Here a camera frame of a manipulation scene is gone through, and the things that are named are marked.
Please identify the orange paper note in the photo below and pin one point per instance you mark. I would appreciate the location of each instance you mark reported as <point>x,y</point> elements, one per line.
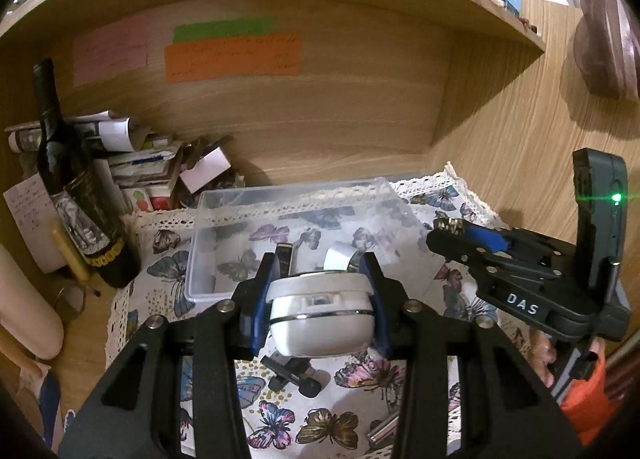
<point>232,59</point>

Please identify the person's right hand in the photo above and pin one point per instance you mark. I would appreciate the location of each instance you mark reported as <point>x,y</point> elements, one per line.
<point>543,356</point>

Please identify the blue and white cloth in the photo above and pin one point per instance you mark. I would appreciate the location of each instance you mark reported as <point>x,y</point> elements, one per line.
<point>50,409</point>

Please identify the pile of papers and boxes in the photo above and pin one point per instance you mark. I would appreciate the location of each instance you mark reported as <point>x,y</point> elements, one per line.
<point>140,159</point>

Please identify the black and silver small device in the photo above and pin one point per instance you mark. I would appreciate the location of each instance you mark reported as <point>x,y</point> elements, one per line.
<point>286,259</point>

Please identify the dark wine bottle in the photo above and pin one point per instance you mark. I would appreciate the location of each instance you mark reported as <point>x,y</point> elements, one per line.
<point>75,189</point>

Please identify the small white cardboard box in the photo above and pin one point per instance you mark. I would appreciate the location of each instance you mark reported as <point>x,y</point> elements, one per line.
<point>205,170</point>

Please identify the butterfly print lace tablecloth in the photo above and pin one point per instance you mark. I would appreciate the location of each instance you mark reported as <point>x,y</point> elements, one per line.
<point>320,419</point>

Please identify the white round earbud case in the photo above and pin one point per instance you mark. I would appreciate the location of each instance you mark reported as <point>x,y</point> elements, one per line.
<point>320,321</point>

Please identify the person's right forearm orange sleeve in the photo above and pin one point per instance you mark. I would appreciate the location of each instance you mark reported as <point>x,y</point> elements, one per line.
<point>587,399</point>

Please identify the white handwritten paper sheet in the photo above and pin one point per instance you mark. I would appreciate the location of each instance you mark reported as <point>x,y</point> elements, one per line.
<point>30,219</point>

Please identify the silver metal bar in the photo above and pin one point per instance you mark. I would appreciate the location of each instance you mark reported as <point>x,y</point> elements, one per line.
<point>384,430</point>

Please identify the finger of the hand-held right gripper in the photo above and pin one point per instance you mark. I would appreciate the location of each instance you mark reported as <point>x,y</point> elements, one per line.
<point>452,241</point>
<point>485,238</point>

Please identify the beige candle stick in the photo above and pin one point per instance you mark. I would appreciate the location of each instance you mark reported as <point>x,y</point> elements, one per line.
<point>70,254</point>

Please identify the clear plastic container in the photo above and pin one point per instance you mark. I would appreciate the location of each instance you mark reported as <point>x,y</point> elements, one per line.
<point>235,219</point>

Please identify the pink paper note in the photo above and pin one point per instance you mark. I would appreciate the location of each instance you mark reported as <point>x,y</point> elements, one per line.
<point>110,49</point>

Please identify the green paper note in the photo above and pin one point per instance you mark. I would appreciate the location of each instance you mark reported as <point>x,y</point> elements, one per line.
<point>222,30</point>

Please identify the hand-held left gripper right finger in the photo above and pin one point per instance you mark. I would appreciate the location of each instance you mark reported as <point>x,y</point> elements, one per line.
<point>378,311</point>

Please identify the white cylinder roll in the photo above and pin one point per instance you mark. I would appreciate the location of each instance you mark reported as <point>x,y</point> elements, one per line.
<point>27,304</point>

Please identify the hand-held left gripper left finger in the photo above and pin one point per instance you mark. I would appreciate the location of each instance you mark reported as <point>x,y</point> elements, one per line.
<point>258,311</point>

